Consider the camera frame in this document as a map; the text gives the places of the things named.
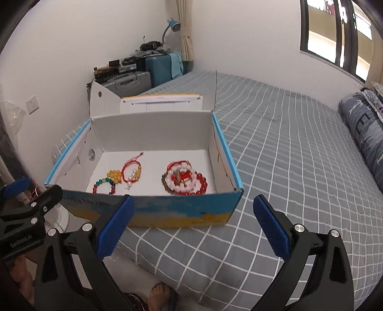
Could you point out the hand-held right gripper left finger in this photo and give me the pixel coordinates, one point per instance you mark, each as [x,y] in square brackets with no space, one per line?
[115,228]

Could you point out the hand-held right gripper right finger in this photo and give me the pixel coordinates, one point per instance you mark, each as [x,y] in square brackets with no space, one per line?
[270,228]

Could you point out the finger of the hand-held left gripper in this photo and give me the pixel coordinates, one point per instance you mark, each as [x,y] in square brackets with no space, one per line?
[16,187]
[48,199]

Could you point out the blue yellow cardboard box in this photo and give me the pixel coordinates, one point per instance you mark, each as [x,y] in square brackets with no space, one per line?
[179,209]

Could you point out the person's left hand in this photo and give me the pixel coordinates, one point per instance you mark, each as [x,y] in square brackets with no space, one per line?
[24,270]

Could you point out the clear plastic bag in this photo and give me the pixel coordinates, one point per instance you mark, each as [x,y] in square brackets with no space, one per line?
[10,128]

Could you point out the person's foot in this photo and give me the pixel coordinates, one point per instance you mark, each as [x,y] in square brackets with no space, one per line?
[160,296]

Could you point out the grey checked bed sheet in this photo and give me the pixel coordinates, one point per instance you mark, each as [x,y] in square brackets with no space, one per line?
[269,134]

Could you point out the folded grey printed quilt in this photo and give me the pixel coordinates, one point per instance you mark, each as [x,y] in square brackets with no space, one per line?
[365,134]

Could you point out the grey suitcase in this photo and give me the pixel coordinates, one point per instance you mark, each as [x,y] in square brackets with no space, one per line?
[131,82]

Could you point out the stack of black devices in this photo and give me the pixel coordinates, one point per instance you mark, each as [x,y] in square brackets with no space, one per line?
[113,67]

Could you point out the teal suitcase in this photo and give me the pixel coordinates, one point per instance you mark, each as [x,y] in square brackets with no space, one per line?
[158,69]

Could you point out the patterned pillow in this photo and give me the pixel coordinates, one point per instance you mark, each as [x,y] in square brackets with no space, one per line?
[374,98]

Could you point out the beige curtain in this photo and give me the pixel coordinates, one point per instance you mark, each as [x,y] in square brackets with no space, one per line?
[186,44]

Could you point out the dark framed window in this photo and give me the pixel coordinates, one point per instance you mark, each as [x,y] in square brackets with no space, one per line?
[303,30]

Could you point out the blue desk lamp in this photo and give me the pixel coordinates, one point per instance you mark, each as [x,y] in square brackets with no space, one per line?
[173,25]

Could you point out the white wall socket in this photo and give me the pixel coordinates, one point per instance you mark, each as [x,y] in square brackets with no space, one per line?
[33,104]

